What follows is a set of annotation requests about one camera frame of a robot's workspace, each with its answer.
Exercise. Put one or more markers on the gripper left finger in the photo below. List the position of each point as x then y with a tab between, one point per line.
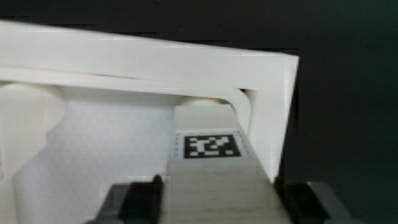
133	204

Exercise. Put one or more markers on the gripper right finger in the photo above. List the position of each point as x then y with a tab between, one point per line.
312	203

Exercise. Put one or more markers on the white desk leg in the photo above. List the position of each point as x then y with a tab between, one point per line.
33	108
220	192

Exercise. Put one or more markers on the white square desk top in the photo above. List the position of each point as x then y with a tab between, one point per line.
127	77

